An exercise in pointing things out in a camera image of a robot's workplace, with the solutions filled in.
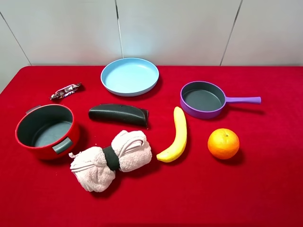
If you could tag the yellow banana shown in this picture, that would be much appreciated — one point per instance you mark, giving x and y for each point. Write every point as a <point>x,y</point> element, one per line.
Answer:
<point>175,150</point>

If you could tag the silver candy bar wrapper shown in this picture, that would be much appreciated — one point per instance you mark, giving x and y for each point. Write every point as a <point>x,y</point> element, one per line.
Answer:
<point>65,91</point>

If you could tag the pink towel black band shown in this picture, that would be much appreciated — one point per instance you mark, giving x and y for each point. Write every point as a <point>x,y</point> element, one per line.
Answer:
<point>95,168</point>

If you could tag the red toy cooking pot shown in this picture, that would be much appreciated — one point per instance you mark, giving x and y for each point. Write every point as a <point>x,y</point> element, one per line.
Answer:
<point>48,132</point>

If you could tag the purple toy frying pan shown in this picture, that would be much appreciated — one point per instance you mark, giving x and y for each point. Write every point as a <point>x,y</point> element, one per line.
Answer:
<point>205,100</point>

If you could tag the light blue round plate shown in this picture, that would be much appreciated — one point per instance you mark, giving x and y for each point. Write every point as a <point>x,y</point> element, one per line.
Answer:
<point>129,77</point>

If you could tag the orange fruit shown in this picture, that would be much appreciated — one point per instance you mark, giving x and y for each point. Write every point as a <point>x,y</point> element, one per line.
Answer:
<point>223,143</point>

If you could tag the black glasses case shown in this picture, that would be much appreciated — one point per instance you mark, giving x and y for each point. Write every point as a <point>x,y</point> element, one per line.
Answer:
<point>120,113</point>

